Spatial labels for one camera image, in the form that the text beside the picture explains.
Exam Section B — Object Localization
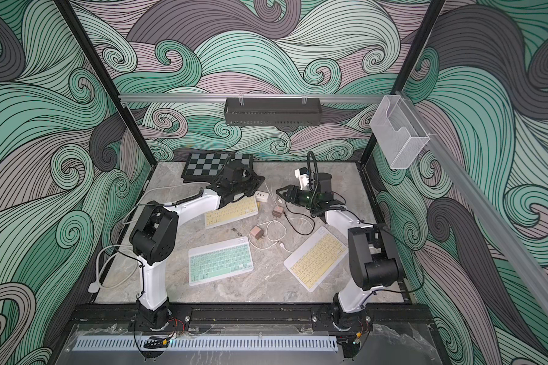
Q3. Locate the clear plastic wall bin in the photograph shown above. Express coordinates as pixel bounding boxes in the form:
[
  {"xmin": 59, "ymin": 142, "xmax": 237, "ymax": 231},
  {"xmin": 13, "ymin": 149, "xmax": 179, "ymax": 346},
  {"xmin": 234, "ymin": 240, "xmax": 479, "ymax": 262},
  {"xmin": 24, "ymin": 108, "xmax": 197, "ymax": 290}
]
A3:
[{"xmin": 370, "ymin": 95, "xmax": 430, "ymax": 170}]

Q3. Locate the white power strip cord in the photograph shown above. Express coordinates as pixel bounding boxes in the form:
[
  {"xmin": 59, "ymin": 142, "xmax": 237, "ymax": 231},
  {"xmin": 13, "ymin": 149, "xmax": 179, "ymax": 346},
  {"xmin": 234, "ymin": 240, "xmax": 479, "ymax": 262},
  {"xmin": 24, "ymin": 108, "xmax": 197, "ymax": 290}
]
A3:
[{"xmin": 87, "ymin": 181, "xmax": 211, "ymax": 294}]

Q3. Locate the black wall tray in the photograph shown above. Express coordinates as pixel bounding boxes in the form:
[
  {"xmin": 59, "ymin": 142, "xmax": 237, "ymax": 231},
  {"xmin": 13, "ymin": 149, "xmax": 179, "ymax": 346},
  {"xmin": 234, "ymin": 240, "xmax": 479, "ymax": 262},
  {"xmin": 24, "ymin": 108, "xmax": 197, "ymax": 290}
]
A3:
[{"xmin": 224, "ymin": 97, "xmax": 323, "ymax": 129}]

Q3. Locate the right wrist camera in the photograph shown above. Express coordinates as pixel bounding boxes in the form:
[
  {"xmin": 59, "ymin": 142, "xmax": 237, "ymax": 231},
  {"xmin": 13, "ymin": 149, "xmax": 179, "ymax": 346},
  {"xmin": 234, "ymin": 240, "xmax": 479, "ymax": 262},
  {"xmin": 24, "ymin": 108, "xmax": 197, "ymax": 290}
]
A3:
[{"xmin": 295, "ymin": 167, "xmax": 311, "ymax": 191}]

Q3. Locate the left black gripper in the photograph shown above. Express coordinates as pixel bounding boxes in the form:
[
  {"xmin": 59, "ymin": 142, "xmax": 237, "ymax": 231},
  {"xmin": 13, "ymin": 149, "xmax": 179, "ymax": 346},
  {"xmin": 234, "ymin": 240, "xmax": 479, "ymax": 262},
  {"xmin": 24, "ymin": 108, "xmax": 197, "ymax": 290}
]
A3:
[{"xmin": 232, "ymin": 170, "xmax": 266, "ymax": 199}]

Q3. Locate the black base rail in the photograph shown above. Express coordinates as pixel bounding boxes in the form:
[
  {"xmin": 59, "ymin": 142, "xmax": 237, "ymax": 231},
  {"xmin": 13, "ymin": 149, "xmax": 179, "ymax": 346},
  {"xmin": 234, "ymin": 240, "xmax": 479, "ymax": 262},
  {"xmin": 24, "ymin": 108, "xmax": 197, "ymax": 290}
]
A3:
[{"xmin": 65, "ymin": 303, "xmax": 436, "ymax": 336}]

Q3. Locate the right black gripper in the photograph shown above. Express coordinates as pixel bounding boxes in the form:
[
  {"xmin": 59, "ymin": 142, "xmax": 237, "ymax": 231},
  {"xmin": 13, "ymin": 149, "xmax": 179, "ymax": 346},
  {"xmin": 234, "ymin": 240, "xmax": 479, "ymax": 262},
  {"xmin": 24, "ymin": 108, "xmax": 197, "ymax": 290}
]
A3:
[{"xmin": 281, "ymin": 185, "xmax": 321, "ymax": 208}]

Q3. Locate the black charging cable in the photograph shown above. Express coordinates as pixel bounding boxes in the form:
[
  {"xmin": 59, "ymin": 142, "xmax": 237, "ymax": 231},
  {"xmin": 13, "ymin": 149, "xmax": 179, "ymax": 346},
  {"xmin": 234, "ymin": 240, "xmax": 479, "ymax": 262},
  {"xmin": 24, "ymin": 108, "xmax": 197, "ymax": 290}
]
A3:
[{"xmin": 282, "ymin": 204, "xmax": 318, "ymax": 237}]

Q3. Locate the black chessboard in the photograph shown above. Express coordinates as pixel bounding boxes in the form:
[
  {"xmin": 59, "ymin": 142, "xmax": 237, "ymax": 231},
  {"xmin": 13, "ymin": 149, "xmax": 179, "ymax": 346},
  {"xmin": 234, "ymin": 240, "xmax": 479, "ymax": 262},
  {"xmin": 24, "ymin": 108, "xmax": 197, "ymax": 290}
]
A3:
[{"xmin": 181, "ymin": 153, "xmax": 254, "ymax": 183}]

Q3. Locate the yellow keyboard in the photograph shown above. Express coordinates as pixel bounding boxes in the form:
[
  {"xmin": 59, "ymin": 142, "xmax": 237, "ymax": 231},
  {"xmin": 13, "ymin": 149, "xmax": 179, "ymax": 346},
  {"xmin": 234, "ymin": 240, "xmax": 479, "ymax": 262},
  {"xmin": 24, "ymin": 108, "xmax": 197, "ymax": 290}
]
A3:
[
  {"xmin": 205, "ymin": 197, "xmax": 259, "ymax": 229},
  {"xmin": 283, "ymin": 227, "xmax": 348, "ymax": 292}
]

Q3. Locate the white slotted cable duct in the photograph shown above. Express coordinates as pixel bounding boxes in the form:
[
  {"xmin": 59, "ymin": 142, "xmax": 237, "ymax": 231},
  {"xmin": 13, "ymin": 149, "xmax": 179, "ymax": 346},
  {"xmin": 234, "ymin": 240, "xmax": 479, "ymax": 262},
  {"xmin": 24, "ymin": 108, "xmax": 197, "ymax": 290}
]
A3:
[{"xmin": 72, "ymin": 335, "xmax": 339, "ymax": 352}]

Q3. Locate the white power strip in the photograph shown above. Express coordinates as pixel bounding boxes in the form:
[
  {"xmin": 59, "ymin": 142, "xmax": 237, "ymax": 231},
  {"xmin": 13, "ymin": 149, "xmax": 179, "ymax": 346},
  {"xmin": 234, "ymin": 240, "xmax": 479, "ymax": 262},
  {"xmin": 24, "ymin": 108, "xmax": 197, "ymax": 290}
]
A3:
[{"xmin": 254, "ymin": 191, "xmax": 269, "ymax": 203}]

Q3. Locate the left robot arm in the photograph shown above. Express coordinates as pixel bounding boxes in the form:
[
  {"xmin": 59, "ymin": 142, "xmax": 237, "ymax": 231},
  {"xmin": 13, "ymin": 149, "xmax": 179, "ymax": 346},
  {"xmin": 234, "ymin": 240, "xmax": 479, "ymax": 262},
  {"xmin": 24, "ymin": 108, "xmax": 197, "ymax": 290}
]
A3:
[{"xmin": 129, "ymin": 161, "xmax": 266, "ymax": 329}]

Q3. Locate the green wireless keyboard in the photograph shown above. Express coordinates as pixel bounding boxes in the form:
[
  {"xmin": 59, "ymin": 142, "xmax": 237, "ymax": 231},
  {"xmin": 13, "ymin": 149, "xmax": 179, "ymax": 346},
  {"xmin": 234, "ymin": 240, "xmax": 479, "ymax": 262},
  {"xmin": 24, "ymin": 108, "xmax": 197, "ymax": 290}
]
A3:
[{"xmin": 188, "ymin": 237, "xmax": 254, "ymax": 287}]

